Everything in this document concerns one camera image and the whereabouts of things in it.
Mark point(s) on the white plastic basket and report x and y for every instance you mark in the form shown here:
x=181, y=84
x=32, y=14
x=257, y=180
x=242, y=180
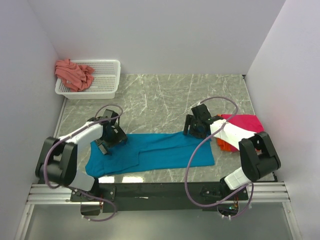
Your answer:
x=105, y=83

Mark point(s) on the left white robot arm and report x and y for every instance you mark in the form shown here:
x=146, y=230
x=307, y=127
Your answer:
x=58, y=159

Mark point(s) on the orange folded t shirt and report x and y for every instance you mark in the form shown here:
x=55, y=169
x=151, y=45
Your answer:
x=223, y=145

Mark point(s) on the black base beam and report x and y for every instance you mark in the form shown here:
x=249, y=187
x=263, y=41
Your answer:
x=160, y=196

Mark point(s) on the salmon crumpled t shirt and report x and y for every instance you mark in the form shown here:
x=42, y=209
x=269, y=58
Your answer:
x=76, y=77

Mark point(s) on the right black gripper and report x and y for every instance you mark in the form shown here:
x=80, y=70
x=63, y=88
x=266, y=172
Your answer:
x=189, y=120

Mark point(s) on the aluminium rail frame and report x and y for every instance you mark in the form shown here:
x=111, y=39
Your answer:
x=264, y=192

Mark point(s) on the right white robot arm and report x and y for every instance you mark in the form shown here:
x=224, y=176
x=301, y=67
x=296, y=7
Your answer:
x=258, y=155

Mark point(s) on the blue t shirt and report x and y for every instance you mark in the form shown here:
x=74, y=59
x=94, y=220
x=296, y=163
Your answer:
x=143, y=152

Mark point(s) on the pink folded t shirt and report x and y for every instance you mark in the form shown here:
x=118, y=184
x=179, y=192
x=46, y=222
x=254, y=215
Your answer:
x=248, y=122

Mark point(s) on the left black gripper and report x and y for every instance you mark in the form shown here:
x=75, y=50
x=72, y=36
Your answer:
x=119, y=136

